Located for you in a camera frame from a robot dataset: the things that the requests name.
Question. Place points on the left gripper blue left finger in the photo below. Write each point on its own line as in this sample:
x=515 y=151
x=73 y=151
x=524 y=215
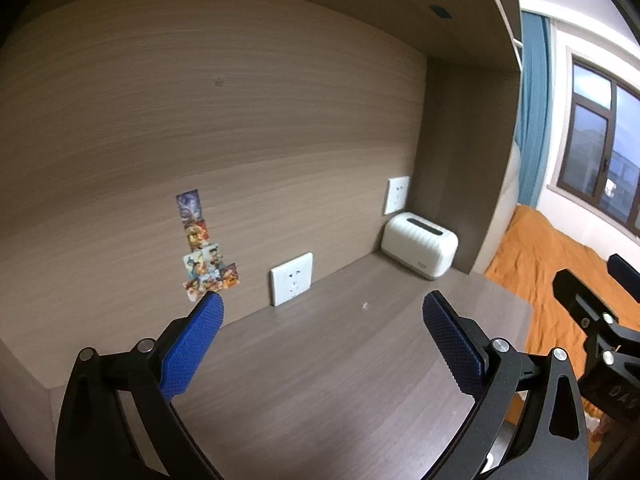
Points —
x=189 y=343

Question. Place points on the orange bed cover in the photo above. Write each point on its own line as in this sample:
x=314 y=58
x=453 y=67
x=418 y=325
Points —
x=530 y=253

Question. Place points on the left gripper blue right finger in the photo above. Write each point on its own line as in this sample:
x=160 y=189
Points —
x=454 y=339

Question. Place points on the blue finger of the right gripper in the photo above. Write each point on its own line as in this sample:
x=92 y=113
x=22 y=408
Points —
x=625 y=275
x=582 y=304

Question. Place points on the dark framed window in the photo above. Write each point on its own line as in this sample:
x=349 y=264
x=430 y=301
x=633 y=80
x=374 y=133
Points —
x=600 y=159

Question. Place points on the white wall socket right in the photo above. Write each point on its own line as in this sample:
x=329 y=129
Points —
x=396 y=194

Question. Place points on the wooden shelf unit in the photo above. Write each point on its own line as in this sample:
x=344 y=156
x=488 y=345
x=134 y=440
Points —
x=288 y=116

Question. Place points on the white wall socket left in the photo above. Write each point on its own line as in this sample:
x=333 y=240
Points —
x=291 y=278

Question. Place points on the white wall socket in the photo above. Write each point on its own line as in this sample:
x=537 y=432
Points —
x=291 y=278
x=396 y=194

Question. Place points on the sticker strip on wall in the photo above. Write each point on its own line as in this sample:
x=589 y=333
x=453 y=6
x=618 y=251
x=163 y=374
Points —
x=206 y=270

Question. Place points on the white tissue box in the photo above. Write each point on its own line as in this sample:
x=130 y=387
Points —
x=422 y=245

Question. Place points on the blue curtain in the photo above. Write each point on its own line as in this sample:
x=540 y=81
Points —
x=532 y=133

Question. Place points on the beige bed headboard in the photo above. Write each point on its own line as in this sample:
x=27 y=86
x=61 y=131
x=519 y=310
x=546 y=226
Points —
x=507 y=200

